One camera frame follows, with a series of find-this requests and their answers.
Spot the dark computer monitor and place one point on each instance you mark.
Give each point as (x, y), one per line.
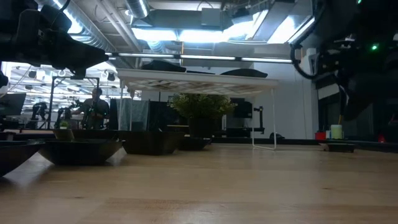
(12, 104)

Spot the person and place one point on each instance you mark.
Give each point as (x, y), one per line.
(96, 109)

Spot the black background rig frame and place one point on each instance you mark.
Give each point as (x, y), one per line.
(93, 77)

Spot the black metal table frame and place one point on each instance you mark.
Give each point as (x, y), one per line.
(295, 142)

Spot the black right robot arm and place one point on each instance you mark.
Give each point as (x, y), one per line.
(342, 18)

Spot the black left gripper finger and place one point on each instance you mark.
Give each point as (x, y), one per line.
(99, 60)
(74, 53)

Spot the red cup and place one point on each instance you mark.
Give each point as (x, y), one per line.
(320, 136)

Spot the long ceiling light bar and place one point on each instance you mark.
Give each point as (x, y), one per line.
(205, 57)

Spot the light green cup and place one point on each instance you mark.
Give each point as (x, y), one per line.
(336, 132)

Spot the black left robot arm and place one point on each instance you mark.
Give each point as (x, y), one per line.
(7, 31)

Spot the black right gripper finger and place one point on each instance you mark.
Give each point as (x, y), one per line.
(356, 96)

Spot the small red object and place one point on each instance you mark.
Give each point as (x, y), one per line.
(381, 138)

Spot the leaf-shaped black mini plate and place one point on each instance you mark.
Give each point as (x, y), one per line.
(15, 155)
(197, 143)
(81, 152)

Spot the grey curtain partition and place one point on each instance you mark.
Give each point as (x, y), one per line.
(138, 113)

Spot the large black bowl right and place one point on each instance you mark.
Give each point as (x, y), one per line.
(245, 73)

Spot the black monitor stand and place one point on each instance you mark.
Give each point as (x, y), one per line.
(260, 119)

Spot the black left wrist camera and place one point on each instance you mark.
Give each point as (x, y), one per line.
(56, 18)

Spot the black box monitor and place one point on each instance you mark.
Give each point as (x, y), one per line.
(243, 109)

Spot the green artificial potted plant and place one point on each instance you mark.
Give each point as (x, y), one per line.
(202, 105)

